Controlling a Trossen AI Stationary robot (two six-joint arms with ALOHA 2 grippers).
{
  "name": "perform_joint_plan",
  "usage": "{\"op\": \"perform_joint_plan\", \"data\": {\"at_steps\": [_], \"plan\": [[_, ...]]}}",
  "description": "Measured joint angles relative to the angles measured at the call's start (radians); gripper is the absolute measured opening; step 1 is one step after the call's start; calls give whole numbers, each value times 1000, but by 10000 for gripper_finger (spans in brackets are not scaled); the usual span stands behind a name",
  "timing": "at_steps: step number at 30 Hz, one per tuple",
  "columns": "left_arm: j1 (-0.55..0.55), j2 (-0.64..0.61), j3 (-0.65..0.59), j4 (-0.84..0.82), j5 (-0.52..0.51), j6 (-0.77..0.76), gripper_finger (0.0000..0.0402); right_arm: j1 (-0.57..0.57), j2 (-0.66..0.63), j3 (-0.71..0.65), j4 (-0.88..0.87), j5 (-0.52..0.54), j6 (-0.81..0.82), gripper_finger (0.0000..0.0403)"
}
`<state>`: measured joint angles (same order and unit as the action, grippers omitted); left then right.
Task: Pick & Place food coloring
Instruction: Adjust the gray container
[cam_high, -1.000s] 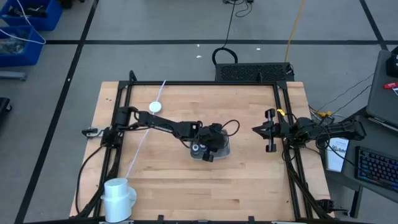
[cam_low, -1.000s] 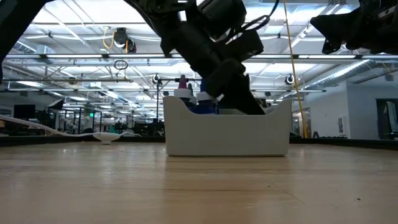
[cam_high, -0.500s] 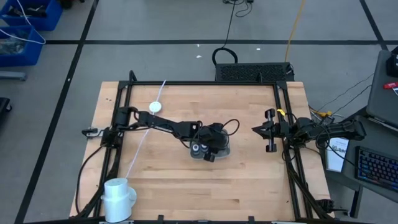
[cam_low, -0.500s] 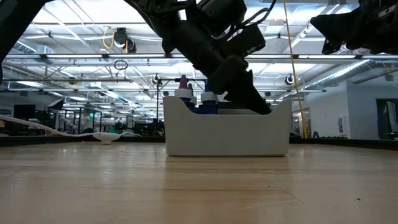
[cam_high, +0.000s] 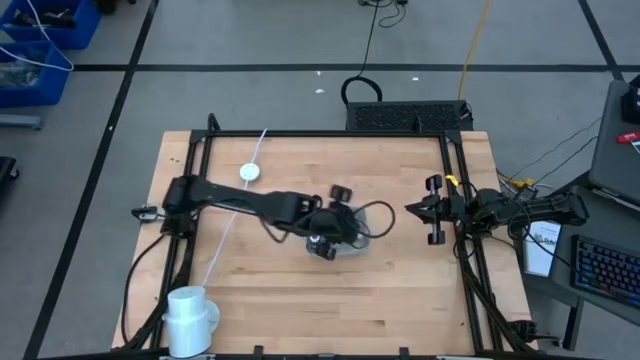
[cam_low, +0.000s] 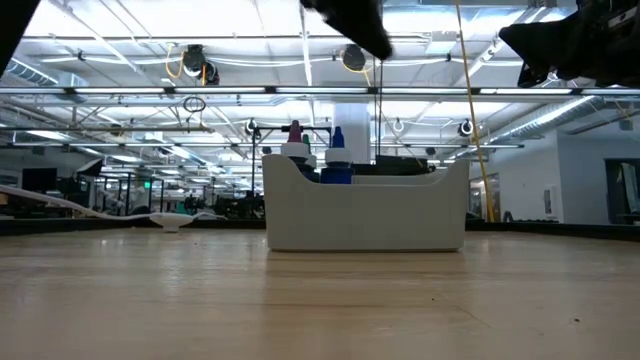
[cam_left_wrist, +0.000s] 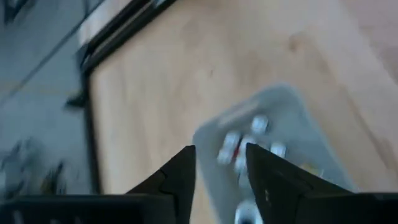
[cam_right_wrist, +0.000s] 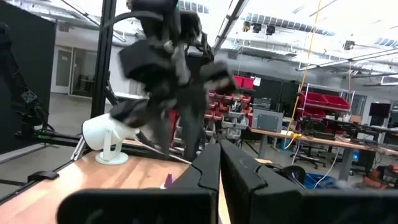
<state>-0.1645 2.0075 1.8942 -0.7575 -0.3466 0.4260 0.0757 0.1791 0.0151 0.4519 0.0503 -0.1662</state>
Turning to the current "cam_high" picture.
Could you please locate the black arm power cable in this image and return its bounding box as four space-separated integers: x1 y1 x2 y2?
121 232 169 347

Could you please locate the white paper sheet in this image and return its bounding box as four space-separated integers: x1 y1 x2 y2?
522 222 562 278

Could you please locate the black hanging cable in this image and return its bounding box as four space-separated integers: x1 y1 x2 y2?
340 0 409 106

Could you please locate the black backlit keyboard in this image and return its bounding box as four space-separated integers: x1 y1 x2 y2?
571 234 640 307

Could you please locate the grey plastic bin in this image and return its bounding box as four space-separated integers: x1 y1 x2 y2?
304 203 374 259

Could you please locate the black floor object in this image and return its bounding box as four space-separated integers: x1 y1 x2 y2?
0 156 21 197

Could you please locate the yellow hanging cable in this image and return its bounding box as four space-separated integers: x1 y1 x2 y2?
457 0 494 100

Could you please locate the black desk device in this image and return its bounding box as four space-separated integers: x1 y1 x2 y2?
621 74 640 126

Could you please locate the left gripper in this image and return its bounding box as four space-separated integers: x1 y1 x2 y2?
308 185 359 262

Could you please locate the white cord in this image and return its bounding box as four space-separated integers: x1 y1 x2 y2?
0 0 75 73

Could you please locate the grey metal bar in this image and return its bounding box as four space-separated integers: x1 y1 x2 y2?
0 114 45 132

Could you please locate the black perforated computer case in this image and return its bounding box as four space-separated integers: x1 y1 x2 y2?
344 99 475 133

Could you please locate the blue storage bin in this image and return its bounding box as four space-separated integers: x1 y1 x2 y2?
0 40 75 108
0 0 102 51

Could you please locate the white lamp cable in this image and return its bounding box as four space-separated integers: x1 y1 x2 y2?
199 128 270 289

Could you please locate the black aluminium rig frame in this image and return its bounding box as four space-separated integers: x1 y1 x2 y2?
119 112 540 360

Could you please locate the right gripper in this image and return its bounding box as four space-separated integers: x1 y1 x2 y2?
404 174 466 246

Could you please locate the white round inline switch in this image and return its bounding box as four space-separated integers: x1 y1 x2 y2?
239 163 261 184

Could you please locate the white cylindrical lamp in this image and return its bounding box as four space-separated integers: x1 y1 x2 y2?
162 285 220 360

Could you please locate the dark grey desk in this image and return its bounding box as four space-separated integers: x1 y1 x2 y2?
588 79 640 206
548 185 640 327

